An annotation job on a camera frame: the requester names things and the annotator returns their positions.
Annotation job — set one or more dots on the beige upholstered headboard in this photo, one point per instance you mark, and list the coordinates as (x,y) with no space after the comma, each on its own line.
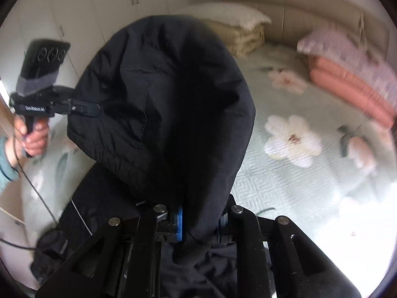
(293,19)

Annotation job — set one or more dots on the folded pink blanket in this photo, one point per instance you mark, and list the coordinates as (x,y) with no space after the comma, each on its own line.
(350,88)

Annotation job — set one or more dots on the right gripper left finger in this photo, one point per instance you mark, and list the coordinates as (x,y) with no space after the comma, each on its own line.
(170,227)

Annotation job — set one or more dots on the white wardrobe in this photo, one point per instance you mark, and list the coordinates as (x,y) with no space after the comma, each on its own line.
(85,24)

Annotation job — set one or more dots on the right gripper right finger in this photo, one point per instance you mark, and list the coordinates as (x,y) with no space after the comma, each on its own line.
(227,224)

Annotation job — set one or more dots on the beige folded blanket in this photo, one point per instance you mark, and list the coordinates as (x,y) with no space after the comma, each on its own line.
(239,41)

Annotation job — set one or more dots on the black jacket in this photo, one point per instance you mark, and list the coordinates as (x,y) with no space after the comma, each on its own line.
(176,119)

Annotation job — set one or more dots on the white lace pillow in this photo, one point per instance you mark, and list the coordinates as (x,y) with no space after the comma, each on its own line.
(232,14)

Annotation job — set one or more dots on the floral green bed quilt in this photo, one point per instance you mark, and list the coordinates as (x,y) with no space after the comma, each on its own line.
(311,157)

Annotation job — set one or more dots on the black phone on gripper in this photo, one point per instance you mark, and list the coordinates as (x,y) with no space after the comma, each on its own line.
(41,65)

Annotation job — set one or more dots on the teal sleeve forearm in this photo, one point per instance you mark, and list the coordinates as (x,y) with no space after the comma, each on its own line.
(8,173)

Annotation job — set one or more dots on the lilac patterned pillow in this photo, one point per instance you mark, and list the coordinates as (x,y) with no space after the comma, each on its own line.
(344,50)

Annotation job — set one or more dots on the person's left hand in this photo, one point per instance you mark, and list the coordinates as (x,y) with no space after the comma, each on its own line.
(31,143)

